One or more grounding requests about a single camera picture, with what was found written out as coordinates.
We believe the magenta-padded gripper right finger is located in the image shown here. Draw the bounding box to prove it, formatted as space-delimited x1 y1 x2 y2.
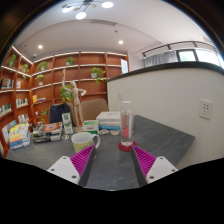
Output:
130 144 179 188

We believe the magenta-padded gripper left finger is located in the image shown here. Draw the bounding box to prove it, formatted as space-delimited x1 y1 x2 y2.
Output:
46 144 97 188

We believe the clear plastic drink bottle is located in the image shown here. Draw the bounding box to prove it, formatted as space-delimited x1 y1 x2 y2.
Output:
119 100 135 148

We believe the pale patterned mug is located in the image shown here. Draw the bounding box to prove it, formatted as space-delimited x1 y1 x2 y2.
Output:
70 131 101 154

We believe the green white tissue box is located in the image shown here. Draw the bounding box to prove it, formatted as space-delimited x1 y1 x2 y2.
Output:
81 119 100 135

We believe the tall green white carton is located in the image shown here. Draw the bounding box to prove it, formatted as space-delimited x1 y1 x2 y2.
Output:
61 112 74 135

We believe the stack of dark books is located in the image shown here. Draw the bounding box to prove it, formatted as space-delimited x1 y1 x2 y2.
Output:
30 121 64 144

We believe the stack of white paper packs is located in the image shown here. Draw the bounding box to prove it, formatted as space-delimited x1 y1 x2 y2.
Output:
95 110 122 132

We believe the dark office chair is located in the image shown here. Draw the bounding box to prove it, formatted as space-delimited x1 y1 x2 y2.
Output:
49 102 76 126

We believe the tan upholstered chair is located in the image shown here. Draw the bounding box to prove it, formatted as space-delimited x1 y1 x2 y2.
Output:
79 98 110 123

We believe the wooden artist mannequin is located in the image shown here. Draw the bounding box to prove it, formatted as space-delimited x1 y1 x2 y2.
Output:
61 68 88 128

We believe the stack of colourful books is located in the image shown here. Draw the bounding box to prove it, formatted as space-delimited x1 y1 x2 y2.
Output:
8 122 32 151

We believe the grey window curtain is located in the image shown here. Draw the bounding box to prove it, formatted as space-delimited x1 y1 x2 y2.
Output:
143 50 179 68

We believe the dark framed window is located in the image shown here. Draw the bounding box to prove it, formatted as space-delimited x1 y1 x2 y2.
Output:
176 49 224 68

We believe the ceiling air vent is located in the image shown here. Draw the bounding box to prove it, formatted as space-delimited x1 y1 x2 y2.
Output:
89 19 118 27

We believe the branched ceiling lamp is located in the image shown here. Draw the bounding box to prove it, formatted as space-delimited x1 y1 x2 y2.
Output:
60 0 115 20

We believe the white wall socket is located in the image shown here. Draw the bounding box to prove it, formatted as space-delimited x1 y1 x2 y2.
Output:
199 99 214 120

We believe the wooden wall shelf unit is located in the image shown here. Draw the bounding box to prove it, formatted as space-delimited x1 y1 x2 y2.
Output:
0 44 129 158

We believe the white wall poster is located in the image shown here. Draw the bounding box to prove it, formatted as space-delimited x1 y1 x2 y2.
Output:
120 58 130 75

